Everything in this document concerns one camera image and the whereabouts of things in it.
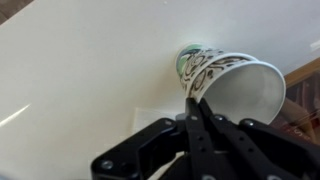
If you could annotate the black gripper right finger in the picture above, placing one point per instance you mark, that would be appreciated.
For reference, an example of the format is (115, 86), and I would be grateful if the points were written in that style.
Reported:
(260, 146)

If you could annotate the paper cup black swirl print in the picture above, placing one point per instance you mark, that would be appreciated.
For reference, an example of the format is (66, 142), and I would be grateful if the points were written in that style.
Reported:
(240, 90)

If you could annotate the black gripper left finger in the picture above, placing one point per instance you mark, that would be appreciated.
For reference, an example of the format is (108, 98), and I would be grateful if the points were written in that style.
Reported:
(156, 146)

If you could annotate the wooden tea box glass lid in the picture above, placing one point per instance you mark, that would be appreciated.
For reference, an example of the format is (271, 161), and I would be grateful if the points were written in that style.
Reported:
(301, 100)

